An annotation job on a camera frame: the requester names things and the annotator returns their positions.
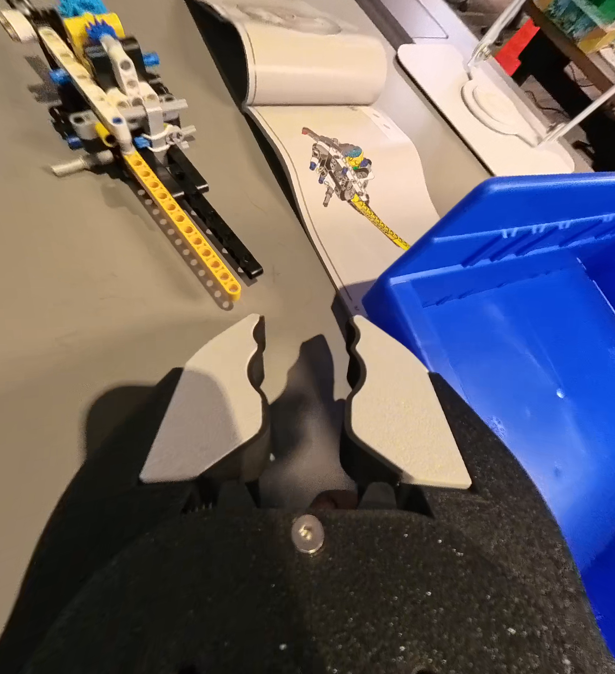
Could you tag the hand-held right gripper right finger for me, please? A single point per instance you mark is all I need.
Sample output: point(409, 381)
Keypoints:
point(402, 421)

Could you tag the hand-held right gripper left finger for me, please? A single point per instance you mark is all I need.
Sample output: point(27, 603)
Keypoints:
point(207, 416)

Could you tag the blue plastic bin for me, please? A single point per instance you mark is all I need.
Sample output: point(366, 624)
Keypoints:
point(523, 342)

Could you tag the yellow and black lego model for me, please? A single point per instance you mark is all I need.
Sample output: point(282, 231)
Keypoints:
point(128, 105)

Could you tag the red block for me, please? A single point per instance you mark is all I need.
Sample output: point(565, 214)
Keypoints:
point(515, 47)

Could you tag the clear acrylic stand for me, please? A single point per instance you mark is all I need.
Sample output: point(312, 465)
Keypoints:
point(497, 31)

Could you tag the wooden shelf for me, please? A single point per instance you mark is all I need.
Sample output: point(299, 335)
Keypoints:
point(602, 68)

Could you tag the colourful printed box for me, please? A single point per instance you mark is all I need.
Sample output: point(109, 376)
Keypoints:
point(581, 16)

